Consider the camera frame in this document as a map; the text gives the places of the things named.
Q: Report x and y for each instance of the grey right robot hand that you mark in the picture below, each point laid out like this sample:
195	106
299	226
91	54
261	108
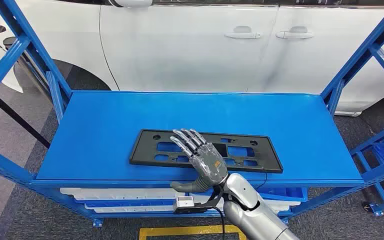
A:
208	165

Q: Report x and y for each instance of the black plastic license plate bracket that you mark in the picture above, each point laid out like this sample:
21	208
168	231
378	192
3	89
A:
145	155

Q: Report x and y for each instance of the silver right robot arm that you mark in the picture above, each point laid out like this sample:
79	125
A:
255	218

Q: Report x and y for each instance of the blue plastic bin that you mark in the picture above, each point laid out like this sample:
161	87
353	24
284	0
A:
288	193

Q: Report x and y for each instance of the white car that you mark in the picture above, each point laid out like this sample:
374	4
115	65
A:
178	49

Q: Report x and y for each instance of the white body panel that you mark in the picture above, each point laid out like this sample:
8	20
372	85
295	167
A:
0	63

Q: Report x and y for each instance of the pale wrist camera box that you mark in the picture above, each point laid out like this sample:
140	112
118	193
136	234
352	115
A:
183	201

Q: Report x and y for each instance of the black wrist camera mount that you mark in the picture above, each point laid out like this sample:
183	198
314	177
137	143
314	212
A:
198	210

